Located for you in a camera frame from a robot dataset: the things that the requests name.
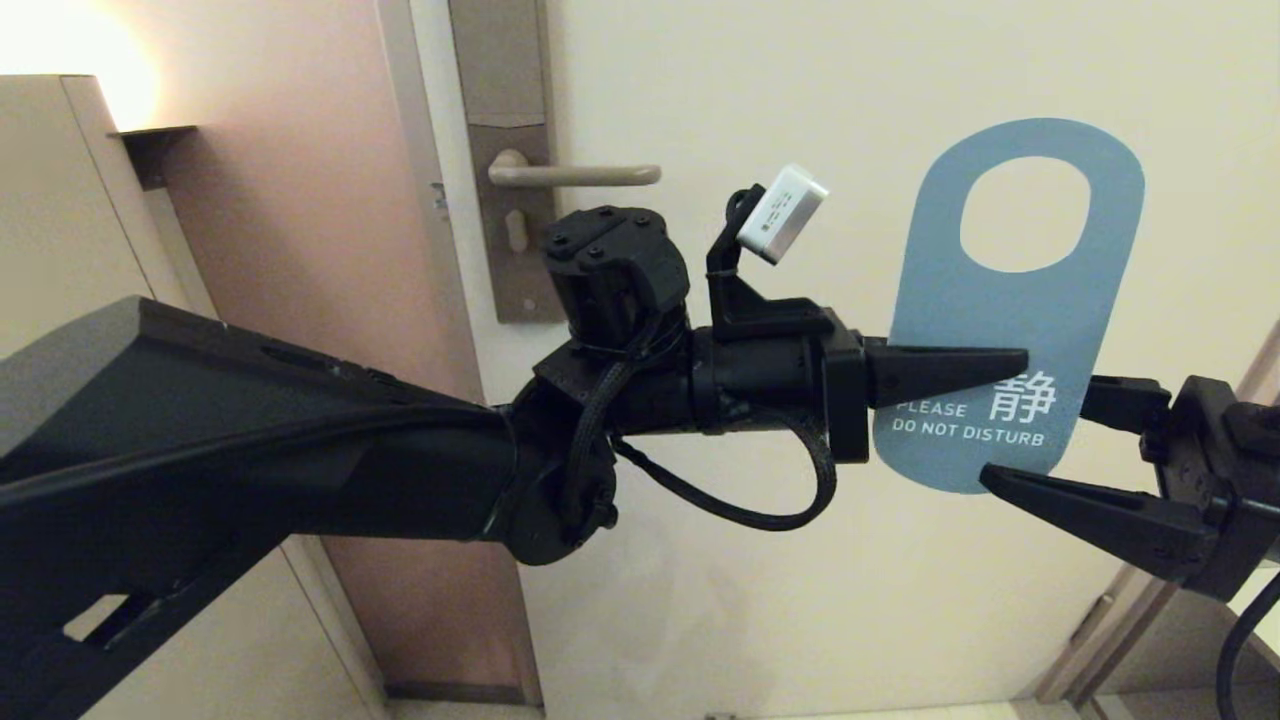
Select blue do-not-disturb door hanger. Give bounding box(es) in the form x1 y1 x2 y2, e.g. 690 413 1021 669
872 118 1147 496

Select cream door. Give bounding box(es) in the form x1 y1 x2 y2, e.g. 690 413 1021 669
410 0 1280 716

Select brown door lock plate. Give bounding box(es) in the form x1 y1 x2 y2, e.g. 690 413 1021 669
449 0 566 324

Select pale wardrobe shelf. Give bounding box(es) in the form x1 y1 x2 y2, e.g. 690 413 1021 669
1235 585 1280 676

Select beige cabinet panel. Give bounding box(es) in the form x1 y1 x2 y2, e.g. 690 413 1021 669
0 76 391 720

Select black left camera bracket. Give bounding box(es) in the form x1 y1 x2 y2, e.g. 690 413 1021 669
706 185 836 341

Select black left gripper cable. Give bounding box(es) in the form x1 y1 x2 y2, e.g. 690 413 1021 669
612 410 839 532

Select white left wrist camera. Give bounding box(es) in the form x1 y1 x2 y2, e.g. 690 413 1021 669
737 164 830 266

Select beige metal door handle lever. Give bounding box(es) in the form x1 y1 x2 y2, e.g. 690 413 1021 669
488 149 662 189

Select dark wall lamp bracket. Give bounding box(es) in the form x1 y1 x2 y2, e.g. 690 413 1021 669
110 125 199 191

